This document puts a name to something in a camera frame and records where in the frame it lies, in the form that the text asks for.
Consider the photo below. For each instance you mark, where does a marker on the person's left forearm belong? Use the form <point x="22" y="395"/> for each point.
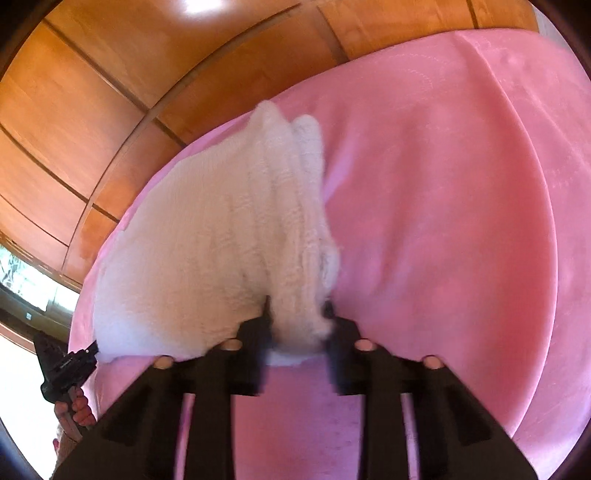
<point x="64" y="447"/>

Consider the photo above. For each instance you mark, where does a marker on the pink blanket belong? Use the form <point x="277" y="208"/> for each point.
<point x="438" y="207"/>

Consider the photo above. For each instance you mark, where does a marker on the white knit sweater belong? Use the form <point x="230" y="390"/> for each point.
<point x="207" y="240"/>

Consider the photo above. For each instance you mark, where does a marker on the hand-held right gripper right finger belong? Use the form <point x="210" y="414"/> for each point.
<point x="339" y="355"/>

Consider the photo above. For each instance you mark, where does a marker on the window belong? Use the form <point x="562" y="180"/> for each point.
<point x="27" y="277"/>

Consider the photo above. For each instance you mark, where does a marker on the person's left hand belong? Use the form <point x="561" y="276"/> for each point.
<point x="82" y="408"/>

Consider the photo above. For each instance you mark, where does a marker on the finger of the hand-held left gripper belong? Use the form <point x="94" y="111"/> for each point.
<point x="93" y="350"/>

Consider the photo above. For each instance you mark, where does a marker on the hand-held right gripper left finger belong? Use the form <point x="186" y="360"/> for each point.
<point x="256" y="350"/>

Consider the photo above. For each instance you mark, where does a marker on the wooden wardrobe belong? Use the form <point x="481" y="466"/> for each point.
<point x="115" y="83"/>

